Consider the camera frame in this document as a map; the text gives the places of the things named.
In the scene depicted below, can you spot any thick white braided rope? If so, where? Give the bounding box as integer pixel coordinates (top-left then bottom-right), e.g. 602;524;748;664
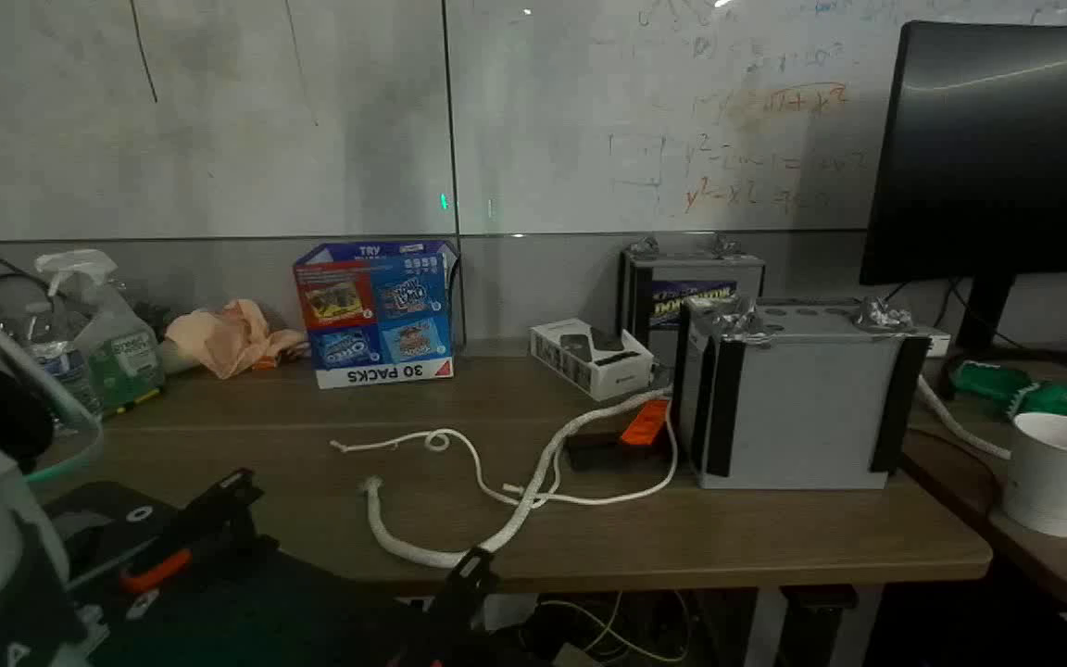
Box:
361;381;678;575

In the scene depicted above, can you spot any thin white cord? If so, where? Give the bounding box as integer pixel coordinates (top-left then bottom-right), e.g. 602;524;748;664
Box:
331;418;686;510

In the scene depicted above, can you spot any small white open box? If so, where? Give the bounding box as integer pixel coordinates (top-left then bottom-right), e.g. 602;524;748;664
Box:
525;313;658;405

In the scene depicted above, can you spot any blue cardboard box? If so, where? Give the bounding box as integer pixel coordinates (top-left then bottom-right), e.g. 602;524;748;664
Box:
289;238;464;392

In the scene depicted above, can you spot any orange and black tool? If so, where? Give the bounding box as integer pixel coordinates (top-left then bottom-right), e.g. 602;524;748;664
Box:
563;392;686;473

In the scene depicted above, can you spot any small grey metal case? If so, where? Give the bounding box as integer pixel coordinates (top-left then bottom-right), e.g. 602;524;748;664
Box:
616;238;772;374

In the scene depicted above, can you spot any small black clamp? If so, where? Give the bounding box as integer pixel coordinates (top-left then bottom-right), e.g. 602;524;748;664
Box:
414;544;504;660

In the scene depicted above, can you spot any large grey metal case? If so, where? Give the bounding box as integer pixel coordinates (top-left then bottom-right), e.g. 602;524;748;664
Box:
676;296;935;497

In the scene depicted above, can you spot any white table leg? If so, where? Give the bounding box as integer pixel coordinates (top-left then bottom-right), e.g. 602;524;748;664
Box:
740;585;883;667

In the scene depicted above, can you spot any black clamp with orange trigger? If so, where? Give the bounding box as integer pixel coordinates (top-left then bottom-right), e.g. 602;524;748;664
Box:
63;466;266;607

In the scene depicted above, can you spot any clear plastic bag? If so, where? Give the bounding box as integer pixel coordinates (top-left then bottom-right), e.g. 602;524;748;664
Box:
33;245;169;418

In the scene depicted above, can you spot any black monitor stand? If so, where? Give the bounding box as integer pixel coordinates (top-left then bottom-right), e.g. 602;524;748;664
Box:
953;271;1018;363

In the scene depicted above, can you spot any clear plastic tub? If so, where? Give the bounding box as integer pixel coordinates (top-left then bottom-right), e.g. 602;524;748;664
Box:
0;313;106;494

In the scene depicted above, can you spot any black computer monitor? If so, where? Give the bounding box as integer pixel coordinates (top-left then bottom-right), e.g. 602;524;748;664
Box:
855;14;1067;287

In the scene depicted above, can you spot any white paper cup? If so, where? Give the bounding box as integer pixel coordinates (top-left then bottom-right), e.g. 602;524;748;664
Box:
999;408;1067;539

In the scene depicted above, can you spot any white cable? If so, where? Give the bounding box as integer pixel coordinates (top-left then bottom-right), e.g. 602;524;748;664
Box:
915;374;1013;464

